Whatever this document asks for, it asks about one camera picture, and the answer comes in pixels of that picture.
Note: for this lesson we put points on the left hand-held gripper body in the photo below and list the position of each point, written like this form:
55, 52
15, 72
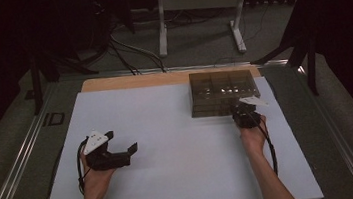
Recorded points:
111, 160

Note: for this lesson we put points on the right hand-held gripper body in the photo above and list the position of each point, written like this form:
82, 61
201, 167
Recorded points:
247, 116

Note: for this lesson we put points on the smoky transparent drawer box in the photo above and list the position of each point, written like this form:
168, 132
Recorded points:
223, 85

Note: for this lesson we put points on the person's right hand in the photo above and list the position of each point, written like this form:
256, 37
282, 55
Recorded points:
253, 141

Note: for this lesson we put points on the person's left hand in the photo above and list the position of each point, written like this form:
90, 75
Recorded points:
98, 184

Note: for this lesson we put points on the white table mat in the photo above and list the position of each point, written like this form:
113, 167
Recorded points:
180, 179

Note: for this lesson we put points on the black metal stand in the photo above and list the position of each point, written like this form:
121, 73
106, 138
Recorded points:
311, 70
37, 91

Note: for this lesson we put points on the white metal stand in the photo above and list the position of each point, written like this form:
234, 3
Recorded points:
200, 0

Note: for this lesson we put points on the dark equipment rack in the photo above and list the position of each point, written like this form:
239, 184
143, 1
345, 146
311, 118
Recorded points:
98, 7

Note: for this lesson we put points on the black rectangular bracket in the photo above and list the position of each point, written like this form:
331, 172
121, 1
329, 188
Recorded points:
46, 120

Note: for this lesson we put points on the aluminium rail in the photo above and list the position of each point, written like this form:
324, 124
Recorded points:
336, 135
20, 157

